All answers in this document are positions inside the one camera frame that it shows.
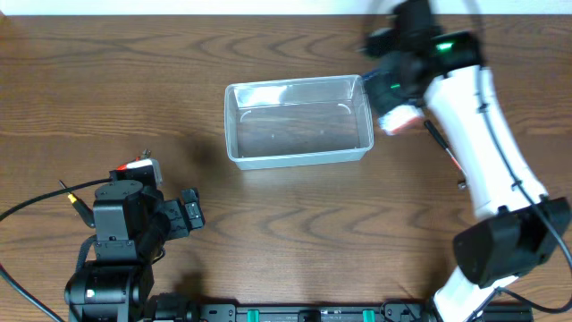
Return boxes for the red handled cutting pliers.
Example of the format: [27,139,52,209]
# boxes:
[116,149,151,171]

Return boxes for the blue precision screwdriver set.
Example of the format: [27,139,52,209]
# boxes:
[362,71,425,137]

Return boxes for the clear plastic container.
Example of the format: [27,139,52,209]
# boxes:
[224,75,374,171]

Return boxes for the small claw hammer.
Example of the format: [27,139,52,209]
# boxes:
[424,120,467,191]

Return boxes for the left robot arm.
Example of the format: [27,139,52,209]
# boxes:
[64,180,206,321]

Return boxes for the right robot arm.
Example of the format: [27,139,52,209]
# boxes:
[364,0,571,321]

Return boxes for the black yellow screwdriver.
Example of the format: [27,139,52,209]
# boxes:
[67,192,96,229]

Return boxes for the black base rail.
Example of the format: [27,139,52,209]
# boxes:
[147,301,535,322]

